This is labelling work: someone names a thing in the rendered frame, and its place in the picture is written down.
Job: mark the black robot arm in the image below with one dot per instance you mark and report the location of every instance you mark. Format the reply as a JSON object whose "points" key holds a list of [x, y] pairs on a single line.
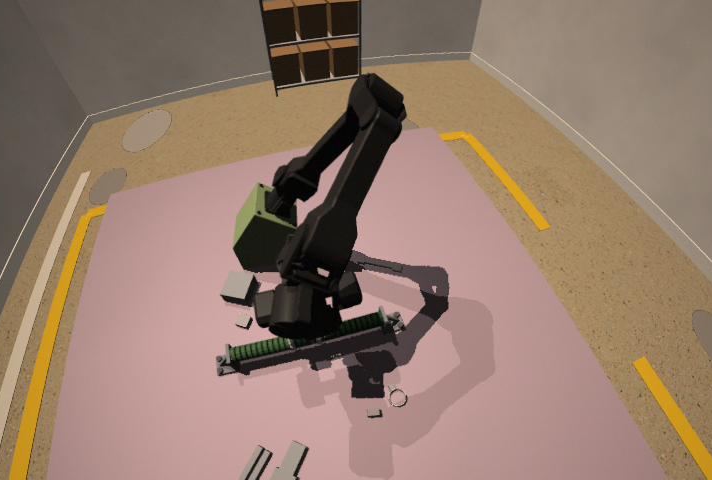
{"points": [[328, 234]]}

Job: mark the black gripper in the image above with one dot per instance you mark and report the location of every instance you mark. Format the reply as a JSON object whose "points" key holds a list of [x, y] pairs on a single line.
{"points": [[347, 291]]}

